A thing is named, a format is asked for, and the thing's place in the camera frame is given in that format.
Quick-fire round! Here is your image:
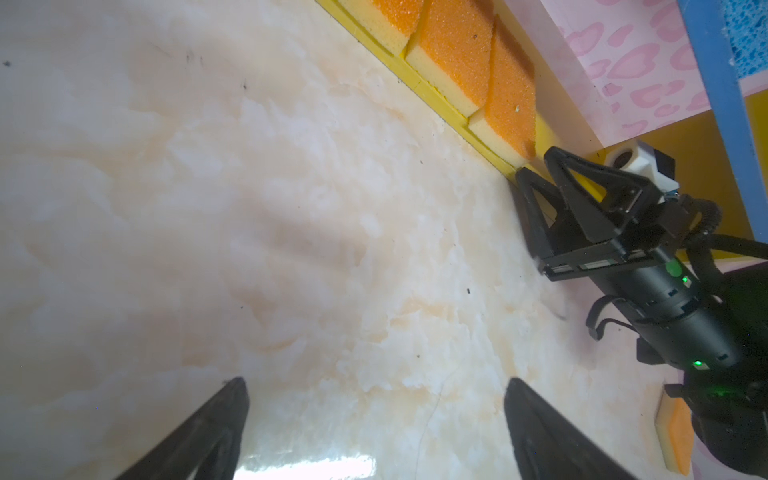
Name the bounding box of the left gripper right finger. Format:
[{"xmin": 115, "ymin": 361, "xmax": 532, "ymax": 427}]
[{"xmin": 504, "ymin": 378, "xmax": 633, "ymax": 480}]

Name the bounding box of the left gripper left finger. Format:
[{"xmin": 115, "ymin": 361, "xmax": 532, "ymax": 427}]
[{"xmin": 119, "ymin": 377, "xmax": 250, "ymax": 479}]

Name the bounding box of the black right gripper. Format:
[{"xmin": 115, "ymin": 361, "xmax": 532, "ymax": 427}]
[{"xmin": 515, "ymin": 147, "xmax": 744, "ymax": 369}]

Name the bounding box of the orange sponge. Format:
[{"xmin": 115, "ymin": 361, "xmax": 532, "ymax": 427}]
[
  {"xmin": 339, "ymin": 0, "xmax": 425, "ymax": 56},
  {"xmin": 468, "ymin": 18, "xmax": 536, "ymax": 167},
  {"xmin": 405, "ymin": 0, "xmax": 494, "ymax": 117},
  {"xmin": 654, "ymin": 391, "xmax": 695, "ymax": 476}
]

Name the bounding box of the blue sponge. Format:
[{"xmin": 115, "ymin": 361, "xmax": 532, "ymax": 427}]
[{"xmin": 722, "ymin": 0, "xmax": 767, "ymax": 79}]

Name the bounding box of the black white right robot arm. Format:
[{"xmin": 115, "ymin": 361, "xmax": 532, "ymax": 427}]
[{"xmin": 515, "ymin": 145, "xmax": 767, "ymax": 477}]

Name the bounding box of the yellow shelf with coloured boards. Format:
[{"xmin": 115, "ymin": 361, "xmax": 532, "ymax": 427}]
[{"xmin": 314, "ymin": 0, "xmax": 768, "ymax": 262}]

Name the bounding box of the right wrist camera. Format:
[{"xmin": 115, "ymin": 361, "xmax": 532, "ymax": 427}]
[{"xmin": 605, "ymin": 140, "xmax": 680, "ymax": 195}]

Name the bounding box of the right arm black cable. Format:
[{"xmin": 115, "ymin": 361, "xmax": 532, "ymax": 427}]
[{"xmin": 677, "ymin": 194, "xmax": 768, "ymax": 289}]

